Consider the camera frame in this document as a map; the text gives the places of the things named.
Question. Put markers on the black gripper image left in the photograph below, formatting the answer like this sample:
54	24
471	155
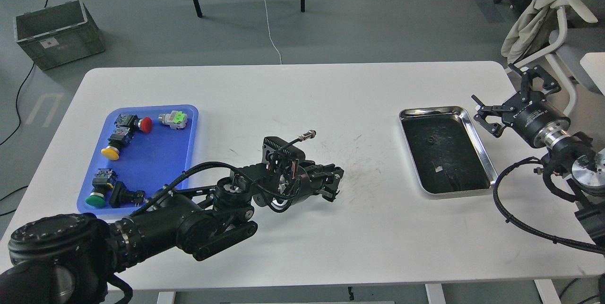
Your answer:
285	190

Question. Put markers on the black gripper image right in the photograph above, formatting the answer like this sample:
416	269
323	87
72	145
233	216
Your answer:
534	117

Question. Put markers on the black robot arm image left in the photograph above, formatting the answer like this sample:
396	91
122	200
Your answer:
72	258

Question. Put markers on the silver metal tray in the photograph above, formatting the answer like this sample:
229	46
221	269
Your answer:
457	165

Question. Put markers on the blue plastic tray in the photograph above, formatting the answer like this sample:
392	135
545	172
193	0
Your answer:
148	162

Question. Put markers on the beige cloth on chair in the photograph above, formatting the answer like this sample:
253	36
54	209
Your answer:
525	29

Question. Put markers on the white office chair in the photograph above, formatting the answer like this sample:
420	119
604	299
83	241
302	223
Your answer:
565	52

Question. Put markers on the grey plastic crate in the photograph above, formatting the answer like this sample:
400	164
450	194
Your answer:
59	34

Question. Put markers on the grey green connector switch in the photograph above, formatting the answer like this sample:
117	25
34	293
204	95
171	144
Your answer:
176	120

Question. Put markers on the red push button switch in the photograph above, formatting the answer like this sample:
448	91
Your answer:
133	122

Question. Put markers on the black selector switch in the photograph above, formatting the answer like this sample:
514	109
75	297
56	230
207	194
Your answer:
121	196

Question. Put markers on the yellow push button switch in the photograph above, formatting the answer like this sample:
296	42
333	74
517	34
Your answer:
117	141

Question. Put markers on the green push button switch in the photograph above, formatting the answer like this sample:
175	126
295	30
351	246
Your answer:
103	181

